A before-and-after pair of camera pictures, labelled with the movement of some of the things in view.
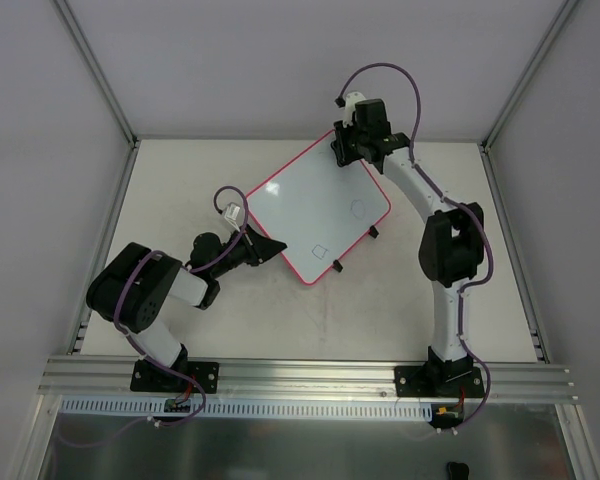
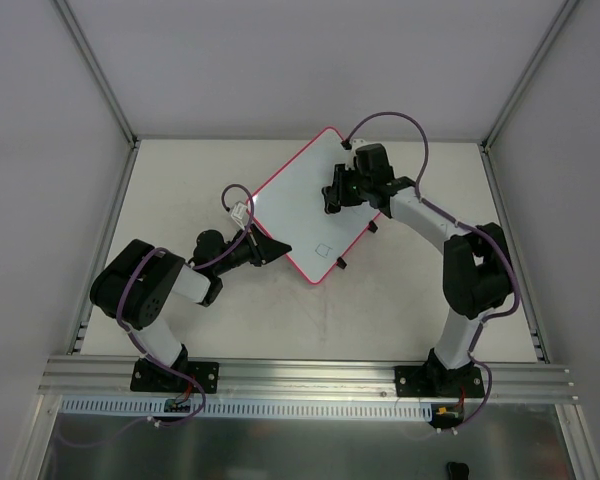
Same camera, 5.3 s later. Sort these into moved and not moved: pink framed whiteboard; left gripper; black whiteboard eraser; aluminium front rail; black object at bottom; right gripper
Moved: black whiteboard eraser; right gripper
Not moved: aluminium front rail; black object at bottom; pink framed whiteboard; left gripper
